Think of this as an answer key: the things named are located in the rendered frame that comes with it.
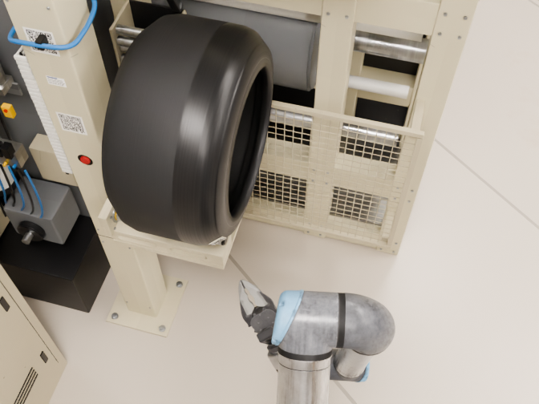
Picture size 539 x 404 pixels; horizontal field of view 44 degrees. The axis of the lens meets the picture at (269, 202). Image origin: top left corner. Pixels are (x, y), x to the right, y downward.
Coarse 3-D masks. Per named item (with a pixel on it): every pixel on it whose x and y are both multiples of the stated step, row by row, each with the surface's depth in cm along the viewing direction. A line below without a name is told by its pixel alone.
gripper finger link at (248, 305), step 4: (240, 284) 177; (240, 288) 177; (244, 288) 177; (240, 292) 177; (244, 292) 177; (240, 296) 177; (244, 296) 177; (240, 300) 178; (244, 300) 177; (248, 300) 177; (244, 304) 178; (248, 304) 178; (252, 304) 178; (244, 308) 178; (248, 308) 178; (252, 308) 178; (248, 312) 178
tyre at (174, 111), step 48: (144, 48) 159; (192, 48) 158; (240, 48) 161; (144, 96) 154; (192, 96) 153; (240, 96) 158; (144, 144) 155; (192, 144) 153; (240, 144) 210; (144, 192) 160; (192, 192) 157; (240, 192) 203; (192, 240) 172
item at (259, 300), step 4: (244, 280) 178; (244, 284) 177; (248, 284) 177; (252, 284) 178; (248, 288) 177; (252, 288) 177; (256, 288) 177; (252, 292) 177; (256, 292) 177; (256, 296) 177; (260, 296) 177; (256, 300) 177; (260, 300) 177; (264, 300) 177; (256, 304) 178; (260, 304) 178; (264, 304) 178
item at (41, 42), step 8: (96, 8) 160; (88, 24) 158; (80, 32) 156; (8, 40) 157; (16, 40) 155; (24, 40) 155; (40, 40) 154; (80, 40) 156; (40, 48) 155; (48, 48) 154; (56, 48) 153; (64, 48) 154
